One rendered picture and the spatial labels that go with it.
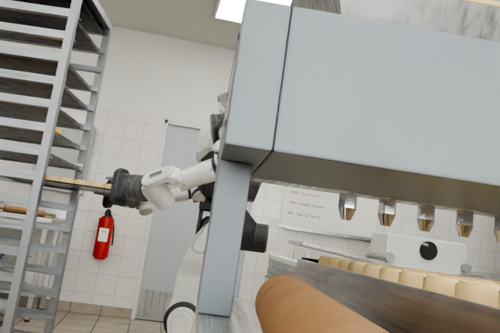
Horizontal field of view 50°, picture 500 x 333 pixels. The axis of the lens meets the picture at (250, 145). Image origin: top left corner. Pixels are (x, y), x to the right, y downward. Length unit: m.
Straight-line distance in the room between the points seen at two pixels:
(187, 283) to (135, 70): 4.08
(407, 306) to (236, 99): 0.26
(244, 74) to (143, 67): 5.40
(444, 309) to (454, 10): 0.43
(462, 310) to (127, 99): 5.59
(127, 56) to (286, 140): 5.48
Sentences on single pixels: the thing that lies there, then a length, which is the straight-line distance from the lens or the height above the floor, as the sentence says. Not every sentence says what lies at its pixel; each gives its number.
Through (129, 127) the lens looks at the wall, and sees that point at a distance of 5.79.
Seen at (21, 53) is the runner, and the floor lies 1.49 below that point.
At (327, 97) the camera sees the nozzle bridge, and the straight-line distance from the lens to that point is 0.56.
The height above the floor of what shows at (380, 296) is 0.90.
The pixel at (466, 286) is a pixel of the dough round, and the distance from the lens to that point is 0.42.
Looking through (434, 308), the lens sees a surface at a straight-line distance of 0.39.
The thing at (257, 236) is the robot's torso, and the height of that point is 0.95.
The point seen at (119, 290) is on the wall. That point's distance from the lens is 5.74.
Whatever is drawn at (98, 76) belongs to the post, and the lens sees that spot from 2.54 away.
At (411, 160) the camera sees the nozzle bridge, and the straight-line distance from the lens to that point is 0.58.
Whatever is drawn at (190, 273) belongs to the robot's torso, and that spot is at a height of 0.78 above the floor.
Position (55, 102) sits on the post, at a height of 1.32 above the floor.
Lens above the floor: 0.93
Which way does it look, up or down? 10 degrees up
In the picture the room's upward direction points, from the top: 8 degrees clockwise
